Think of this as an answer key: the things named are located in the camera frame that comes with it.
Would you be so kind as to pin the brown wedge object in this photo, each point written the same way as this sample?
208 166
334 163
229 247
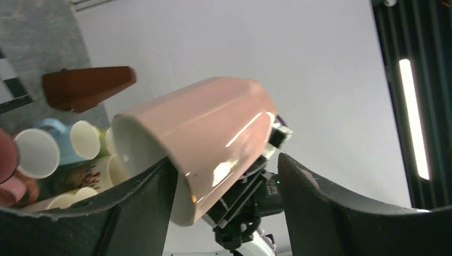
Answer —
79 90

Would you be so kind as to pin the tan tall cup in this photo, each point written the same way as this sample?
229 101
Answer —
101 174

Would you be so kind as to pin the pale pink mug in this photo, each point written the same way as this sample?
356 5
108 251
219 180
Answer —
212 131

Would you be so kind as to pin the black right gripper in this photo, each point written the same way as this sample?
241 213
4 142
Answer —
255 195

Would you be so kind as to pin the light blue mug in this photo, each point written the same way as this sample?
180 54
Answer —
44 148

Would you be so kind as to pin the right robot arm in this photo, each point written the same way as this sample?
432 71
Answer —
247 239

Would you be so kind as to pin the yellow mug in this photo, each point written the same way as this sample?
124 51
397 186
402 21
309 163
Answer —
87 141

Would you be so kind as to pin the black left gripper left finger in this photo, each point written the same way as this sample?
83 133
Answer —
128 219

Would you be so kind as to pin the black white chessboard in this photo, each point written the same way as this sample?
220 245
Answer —
13 91

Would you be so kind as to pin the salmon pink mug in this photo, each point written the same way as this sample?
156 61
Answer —
19 190

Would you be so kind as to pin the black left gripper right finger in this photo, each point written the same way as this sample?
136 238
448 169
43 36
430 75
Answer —
324 218

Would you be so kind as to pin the pink floral mug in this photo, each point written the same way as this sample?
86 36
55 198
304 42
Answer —
9 156

